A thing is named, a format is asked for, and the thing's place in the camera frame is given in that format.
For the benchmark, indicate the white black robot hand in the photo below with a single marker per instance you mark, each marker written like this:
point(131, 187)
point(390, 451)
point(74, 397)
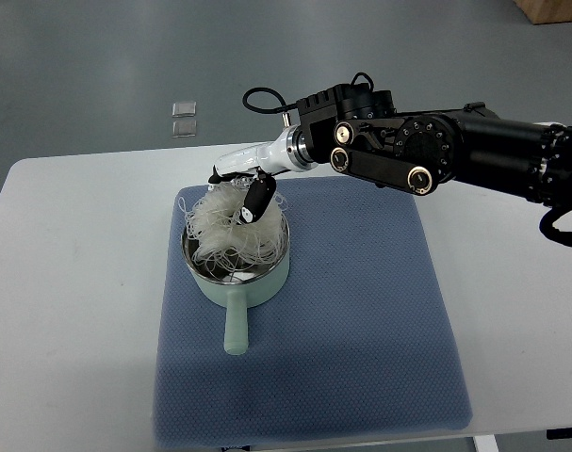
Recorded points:
point(255, 168)

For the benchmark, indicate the white vermicelli noodle bundle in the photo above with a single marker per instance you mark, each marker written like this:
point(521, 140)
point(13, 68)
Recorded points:
point(221, 245)

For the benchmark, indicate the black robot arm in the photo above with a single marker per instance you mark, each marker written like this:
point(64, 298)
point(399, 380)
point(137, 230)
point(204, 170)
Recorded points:
point(356, 129)

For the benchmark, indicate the mint green steel pot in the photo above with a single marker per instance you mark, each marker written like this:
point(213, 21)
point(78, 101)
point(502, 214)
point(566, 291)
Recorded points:
point(239, 289)

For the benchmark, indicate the upper silver floor plate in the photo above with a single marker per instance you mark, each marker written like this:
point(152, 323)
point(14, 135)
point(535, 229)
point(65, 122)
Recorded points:
point(183, 109)

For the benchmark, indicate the blue textured table mat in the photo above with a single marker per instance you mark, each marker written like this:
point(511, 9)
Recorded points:
point(358, 341)

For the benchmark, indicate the wooden box corner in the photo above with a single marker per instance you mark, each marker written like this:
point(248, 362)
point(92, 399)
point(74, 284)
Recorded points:
point(546, 11)

